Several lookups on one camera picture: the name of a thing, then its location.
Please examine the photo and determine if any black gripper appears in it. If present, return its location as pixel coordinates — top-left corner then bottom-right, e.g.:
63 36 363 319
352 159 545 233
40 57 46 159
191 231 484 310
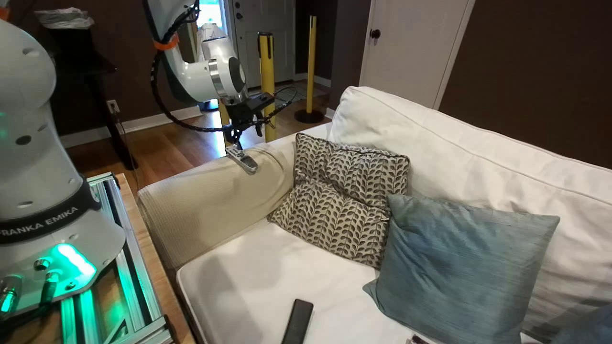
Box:
226 92 273 151

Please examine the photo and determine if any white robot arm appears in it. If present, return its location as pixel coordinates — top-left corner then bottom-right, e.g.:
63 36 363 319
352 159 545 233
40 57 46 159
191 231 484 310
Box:
0 0 273 319

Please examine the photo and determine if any black remote control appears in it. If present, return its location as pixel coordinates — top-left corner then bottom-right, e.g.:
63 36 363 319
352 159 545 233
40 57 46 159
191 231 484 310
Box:
281 298 314 344

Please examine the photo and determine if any patterned black white cushion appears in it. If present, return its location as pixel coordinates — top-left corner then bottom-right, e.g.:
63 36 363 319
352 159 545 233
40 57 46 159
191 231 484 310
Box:
268 134 411 268

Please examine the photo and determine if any white sofa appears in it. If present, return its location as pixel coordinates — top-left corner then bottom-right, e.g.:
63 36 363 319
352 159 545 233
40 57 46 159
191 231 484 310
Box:
138 86 612 344

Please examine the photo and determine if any black side table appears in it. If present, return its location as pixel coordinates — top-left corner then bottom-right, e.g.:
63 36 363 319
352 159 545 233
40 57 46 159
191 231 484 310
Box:
34 8 138 170

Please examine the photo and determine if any white door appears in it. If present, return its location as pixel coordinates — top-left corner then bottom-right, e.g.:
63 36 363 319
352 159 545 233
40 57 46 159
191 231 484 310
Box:
360 0 476 109

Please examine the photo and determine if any teal cushion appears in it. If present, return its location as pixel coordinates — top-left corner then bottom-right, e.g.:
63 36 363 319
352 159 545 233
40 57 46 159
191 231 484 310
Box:
551 306 612 344
365 195 558 344

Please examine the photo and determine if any yellow post black base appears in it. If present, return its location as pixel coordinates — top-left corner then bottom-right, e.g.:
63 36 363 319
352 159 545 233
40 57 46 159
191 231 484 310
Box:
294 15 323 124
258 33 275 141

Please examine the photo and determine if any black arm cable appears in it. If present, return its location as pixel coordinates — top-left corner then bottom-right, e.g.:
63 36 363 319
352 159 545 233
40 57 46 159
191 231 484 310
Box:
147 0 302 134

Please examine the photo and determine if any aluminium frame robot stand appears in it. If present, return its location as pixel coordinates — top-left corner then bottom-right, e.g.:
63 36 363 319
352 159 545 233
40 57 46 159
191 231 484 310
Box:
0 174 178 344

